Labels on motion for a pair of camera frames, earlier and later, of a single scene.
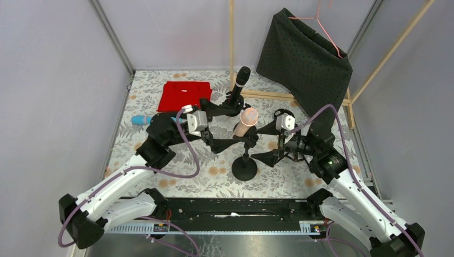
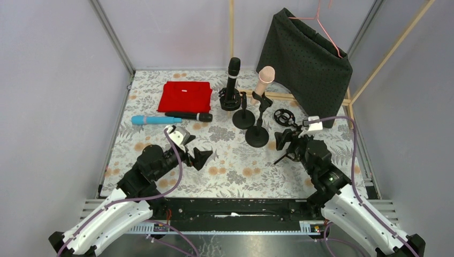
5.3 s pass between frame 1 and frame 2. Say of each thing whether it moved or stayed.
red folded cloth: stayed
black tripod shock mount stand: stayed
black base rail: stayed
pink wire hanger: stayed
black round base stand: moved
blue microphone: stayed
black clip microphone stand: moved
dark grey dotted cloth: stayed
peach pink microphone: moved
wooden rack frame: stayed
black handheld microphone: moved
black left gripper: moved
